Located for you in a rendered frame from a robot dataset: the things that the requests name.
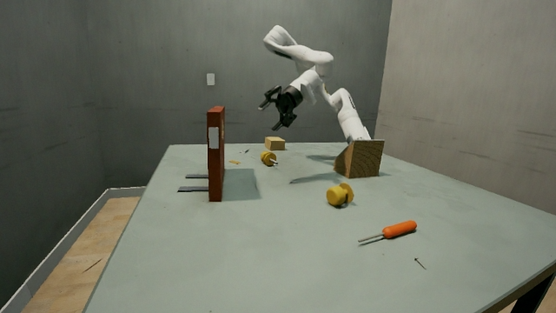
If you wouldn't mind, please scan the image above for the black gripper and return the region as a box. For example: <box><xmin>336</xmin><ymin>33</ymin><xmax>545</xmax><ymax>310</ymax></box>
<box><xmin>259</xmin><ymin>85</ymin><xmax>303</xmax><ymax>131</ymax></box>

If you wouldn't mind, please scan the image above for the orange-handled screwdriver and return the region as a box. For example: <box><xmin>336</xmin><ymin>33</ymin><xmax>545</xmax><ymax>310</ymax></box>
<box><xmin>358</xmin><ymin>220</ymin><xmax>417</xmax><ymax>243</ymax></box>

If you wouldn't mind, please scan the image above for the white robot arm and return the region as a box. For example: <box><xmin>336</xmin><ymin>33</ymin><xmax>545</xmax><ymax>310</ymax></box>
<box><xmin>263</xmin><ymin>25</ymin><xmax>371</xmax><ymax>144</ymax></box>

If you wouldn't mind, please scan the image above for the yellow door knob with grey spindle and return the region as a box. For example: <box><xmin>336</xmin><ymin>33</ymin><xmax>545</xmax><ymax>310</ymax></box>
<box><xmin>261</xmin><ymin>151</ymin><xmax>278</xmax><ymax>166</ymax></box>

